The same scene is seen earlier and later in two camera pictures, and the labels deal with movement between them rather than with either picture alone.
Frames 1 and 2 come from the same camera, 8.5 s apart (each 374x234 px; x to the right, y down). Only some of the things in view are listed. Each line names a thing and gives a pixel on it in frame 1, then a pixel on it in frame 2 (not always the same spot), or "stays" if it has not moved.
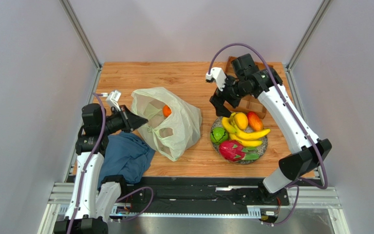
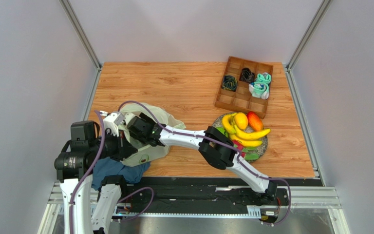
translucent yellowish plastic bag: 174,124 to 146,152
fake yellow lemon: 241,120 stays
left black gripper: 130,121 to 124,148
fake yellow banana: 245,138 stays
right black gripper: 225,95 to 121,123
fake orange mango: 254,121 stays
